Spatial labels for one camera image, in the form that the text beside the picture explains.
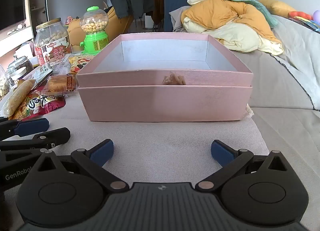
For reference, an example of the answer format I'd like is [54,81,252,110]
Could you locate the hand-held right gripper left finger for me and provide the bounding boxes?
[32,139,127,193]

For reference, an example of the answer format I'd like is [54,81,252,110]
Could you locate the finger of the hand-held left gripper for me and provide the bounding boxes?
[0,127,71,152]
[0,118,50,139]

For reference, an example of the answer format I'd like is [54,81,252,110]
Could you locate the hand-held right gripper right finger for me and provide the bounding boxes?
[195,140,288,193]

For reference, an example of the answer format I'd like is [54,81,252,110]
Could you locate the red snack bag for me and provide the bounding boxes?
[11,91,67,121]

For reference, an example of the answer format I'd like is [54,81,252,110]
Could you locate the clear pastry packet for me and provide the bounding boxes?
[41,74,79,97]

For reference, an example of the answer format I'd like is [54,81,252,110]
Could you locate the yellow panda snack packet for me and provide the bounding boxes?
[66,54,95,75]

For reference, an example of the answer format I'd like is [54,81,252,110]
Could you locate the pink gift box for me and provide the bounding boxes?
[76,33,253,123]

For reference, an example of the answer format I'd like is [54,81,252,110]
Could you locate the bread stick packet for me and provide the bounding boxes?
[0,78,37,118]

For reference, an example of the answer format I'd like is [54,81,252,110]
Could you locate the glass jar of peanuts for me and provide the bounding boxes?
[0,64,12,101]

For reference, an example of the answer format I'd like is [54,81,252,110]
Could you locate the small jar with white lid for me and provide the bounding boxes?
[10,67,27,86]

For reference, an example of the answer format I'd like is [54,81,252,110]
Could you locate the beige tablecloth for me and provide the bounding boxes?
[0,96,269,196]

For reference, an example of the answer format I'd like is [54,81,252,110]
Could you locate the glass jar with dark contents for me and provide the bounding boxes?
[7,55,34,75]

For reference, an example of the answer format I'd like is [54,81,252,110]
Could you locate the blue white snack packet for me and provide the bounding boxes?
[51,62,70,75]

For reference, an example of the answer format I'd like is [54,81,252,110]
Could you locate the plastic jar with red label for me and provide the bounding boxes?
[34,18,72,69]

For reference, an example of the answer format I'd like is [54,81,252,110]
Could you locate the white television console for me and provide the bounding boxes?
[0,18,34,57]

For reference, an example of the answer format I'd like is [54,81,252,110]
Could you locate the grey sofa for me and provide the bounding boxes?
[169,6,320,134]

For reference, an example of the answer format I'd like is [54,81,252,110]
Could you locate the green gumball machine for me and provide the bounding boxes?
[79,6,109,55]

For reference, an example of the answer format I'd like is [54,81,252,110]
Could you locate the tall shelf cabinet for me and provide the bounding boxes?
[25,0,49,34]

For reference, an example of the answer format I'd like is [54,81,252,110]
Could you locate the orange lounge chair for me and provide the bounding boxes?
[67,6,134,46]

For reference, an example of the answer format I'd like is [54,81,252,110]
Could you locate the orange and cream duvet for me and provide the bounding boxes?
[181,0,284,56]

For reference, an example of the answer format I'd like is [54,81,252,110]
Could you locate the teal knitted cloth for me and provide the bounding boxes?
[216,0,278,27]

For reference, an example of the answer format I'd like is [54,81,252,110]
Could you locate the blue cabinet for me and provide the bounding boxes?
[164,0,208,32]

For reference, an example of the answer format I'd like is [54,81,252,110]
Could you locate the yellow pillow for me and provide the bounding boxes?
[259,0,297,17]

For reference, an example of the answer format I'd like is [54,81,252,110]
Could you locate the brown chair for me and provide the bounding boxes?
[153,0,165,31]

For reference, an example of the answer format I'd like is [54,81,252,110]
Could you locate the colourful toys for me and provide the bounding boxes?
[287,11,320,31]

